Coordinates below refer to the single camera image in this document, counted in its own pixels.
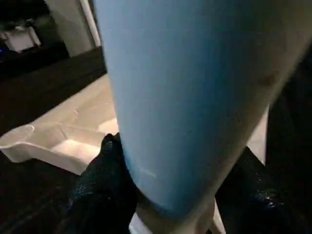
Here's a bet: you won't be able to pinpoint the white plastic table top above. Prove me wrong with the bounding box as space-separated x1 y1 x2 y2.
0 72 270 177

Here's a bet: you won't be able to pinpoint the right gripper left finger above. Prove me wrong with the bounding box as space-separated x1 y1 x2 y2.
66 133 139 234

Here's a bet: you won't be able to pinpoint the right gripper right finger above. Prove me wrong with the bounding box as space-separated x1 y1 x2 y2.
214 146 312 234

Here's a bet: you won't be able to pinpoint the white plastic table leg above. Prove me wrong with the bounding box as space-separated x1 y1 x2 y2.
92 0 312 234

